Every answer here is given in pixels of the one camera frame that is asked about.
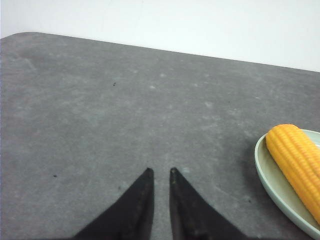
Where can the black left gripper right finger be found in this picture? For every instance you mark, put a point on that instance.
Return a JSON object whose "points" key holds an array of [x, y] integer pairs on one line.
{"points": [[192, 218]]}

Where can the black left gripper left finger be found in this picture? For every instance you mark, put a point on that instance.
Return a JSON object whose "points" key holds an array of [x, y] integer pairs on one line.
{"points": [[129, 218]]}

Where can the yellow corn cob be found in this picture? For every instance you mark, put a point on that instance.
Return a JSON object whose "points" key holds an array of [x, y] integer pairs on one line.
{"points": [[298, 158]]}

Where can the green ceramic plate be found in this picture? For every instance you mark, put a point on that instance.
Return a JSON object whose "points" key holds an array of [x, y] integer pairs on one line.
{"points": [[281, 192]]}

